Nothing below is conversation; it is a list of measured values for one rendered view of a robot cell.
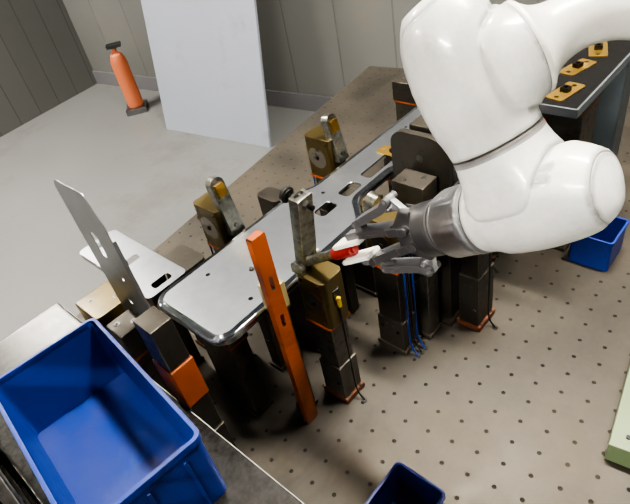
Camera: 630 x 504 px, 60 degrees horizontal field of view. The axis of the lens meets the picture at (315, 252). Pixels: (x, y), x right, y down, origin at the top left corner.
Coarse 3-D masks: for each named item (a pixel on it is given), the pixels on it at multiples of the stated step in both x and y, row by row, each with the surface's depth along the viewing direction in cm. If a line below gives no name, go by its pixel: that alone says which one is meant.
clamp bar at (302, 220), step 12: (288, 192) 90; (300, 192) 90; (300, 204) 88; (312, 204) 90; (300, 216) 89; (312, 216) 92; (300, 228) 91; (312, 228) 94; (300, 240) 93; (312, 240) 96; (300, 252) 95; (312, 252) 98
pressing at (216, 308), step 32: (352, 160) 136; (320, 192) 127; (256, 224) 122; (288, 224) 120; (320, 224) 118; (224, 256) 115; (288, 256) 111; (192, 288) 109; (224, 288) 107; (256, 288) 105; (288, 288) 104; (192, 320) 102; (224, 320) 100; (256, 320) 100
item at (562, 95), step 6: (564, 84) 111; (570, 84) 112; (576, 84) 112; (582, 84) 111; (558, 90) 111; (564, 90) 109; (570, 90) 110; (576, 90) 110; (546, 96) 110; (552, 96) 109; (558, 96) 109; (564, 96) 109; (570, 96) 109
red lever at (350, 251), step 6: (354, 246) 87; (324, 252) 94; (330, 252) 91; (336, 252) 89; (342, 252) 88; (348, 252) 87; (354, 252) 87; (306, 258) 98; (312, 258) 96; (318, 258) 94; (324, 258) 93; (330, 258) 92; (336, 258) 90; (342, 258) 89; (312, 264) 97
